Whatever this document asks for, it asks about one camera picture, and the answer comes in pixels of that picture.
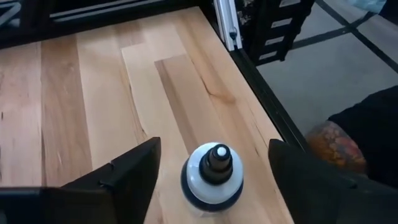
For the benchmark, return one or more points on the silver frame bracket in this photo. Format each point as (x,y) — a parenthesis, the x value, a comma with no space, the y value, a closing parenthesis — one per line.
(228,25)

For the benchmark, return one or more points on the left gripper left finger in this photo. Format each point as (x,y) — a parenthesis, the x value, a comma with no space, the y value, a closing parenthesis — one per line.
(93,199)

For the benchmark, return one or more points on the person's forearm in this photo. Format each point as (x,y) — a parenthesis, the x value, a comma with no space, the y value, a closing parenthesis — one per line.
(335,146)

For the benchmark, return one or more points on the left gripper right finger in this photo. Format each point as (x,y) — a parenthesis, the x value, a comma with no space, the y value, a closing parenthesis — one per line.
(326,193)

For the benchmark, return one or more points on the black slotted metal stand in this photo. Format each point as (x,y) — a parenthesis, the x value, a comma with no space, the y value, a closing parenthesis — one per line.
(273,28)

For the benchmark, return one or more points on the person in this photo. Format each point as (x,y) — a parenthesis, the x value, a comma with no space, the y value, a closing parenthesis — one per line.
(373,130)

